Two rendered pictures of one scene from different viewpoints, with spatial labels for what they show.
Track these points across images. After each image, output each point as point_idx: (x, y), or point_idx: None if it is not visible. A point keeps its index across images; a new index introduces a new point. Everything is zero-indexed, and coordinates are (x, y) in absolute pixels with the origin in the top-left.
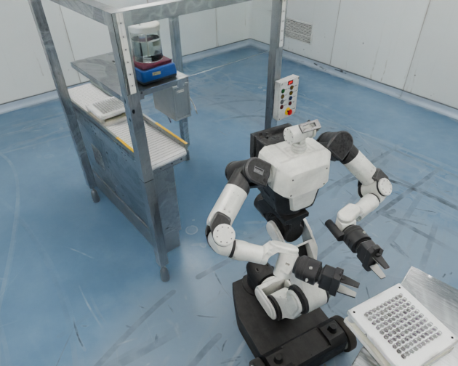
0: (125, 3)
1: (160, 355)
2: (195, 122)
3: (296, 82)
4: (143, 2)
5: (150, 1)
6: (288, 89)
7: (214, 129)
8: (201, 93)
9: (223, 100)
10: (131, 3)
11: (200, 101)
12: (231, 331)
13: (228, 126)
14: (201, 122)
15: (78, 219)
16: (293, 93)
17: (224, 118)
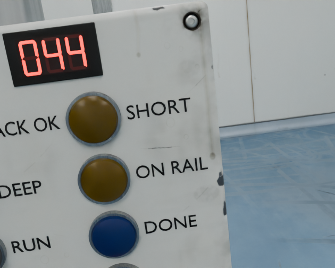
0: (211, 33)
1: None
2: (242, 232)
3: (178, 71)
4: (241, 31)
5: (252, 29)
6: (44, 135)
7: (269, 259)
8: (300, 177)
9: None
10: (220, 32)
11: (285, 191)
12: None
13: (308, 261)
14: (254, 235)
15: None
16: (150, 189)
17: (312, 236)
